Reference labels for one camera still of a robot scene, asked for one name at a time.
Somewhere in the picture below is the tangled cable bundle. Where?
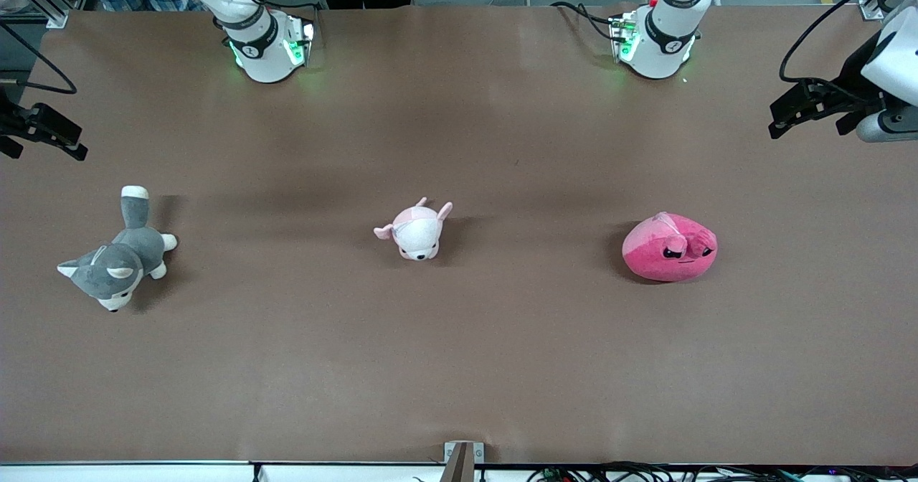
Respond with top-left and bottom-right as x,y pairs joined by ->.
526,460 -> 918,482

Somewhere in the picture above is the metal table edge bracket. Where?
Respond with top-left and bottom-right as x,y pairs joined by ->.
443,440 -> 485,482

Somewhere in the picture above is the pale pink white plush dog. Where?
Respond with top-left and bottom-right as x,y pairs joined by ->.
373,197 -> 454,262

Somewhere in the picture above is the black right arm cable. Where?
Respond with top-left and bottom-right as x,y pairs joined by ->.
0,19 -> 79,98

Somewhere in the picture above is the black base cable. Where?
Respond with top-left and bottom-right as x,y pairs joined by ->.
550,0 -> 620,44

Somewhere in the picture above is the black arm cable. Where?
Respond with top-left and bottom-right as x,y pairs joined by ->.
0,19 -> 79,98
778,0 -> 918,103

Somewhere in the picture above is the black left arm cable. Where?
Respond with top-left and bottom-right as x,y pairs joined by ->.
778,0 -> 918,103

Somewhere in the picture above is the round pink plush toy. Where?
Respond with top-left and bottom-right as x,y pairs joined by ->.
621,212 -> 719,283

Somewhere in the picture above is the white table edge rail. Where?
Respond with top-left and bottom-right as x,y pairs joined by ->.
0,460 -> 445,482

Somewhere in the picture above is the grey white husky plush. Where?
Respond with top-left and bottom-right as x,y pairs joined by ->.
57,185 -> 179,313

